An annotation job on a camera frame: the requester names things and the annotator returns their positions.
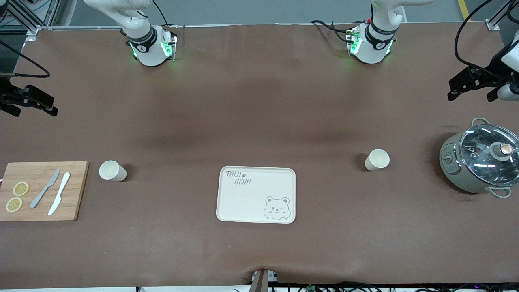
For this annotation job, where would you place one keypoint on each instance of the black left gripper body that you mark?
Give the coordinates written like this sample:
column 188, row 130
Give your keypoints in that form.
column 495, row 67

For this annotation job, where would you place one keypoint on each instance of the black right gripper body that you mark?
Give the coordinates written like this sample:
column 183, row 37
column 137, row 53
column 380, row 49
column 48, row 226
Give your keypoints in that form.
column 5, row 98

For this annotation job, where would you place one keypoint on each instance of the white plastic cup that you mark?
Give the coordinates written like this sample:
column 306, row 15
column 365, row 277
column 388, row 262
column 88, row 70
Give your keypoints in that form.
column 379, row 159
column 109, row 170

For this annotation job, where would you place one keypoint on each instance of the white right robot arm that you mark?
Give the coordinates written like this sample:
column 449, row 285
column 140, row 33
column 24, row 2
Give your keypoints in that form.
column 146, row 44

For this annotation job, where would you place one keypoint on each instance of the cream tray with bear print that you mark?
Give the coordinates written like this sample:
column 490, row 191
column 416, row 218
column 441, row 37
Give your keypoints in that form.
column 243, row 202

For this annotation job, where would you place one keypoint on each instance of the glass pot lid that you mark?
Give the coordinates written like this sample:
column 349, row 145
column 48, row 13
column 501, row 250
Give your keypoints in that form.
column 482, row 154

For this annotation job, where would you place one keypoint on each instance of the grey-green electric cooking pot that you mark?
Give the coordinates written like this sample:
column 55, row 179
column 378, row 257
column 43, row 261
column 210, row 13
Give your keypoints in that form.
column 454, row 170

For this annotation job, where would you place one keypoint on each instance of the yellow lemon slice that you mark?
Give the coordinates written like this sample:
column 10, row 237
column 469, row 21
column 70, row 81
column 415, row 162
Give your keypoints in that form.
column 14, row 205
column 20, row 189

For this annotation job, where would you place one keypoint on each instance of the grey plastic knife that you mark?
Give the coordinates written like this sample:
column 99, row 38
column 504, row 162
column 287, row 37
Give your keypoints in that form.
column 40, row 194

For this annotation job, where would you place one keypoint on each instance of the wooden cutting board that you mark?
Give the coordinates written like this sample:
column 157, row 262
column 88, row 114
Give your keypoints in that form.
column 75, row 194

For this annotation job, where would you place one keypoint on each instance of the white plastic knife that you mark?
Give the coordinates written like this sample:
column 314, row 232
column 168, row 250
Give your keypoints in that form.
column 56, row 200

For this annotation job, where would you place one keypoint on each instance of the brown table mat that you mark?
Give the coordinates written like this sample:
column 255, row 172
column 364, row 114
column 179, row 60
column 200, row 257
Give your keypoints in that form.
column 259, row 121

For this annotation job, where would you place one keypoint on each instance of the aluminium frame corner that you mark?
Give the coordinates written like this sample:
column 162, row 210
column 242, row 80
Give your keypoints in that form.
column 492, row 25
column 32, row 32

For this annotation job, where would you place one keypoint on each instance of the brown post at table edge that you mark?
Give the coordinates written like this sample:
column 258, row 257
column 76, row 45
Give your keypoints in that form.
column 259, row 284

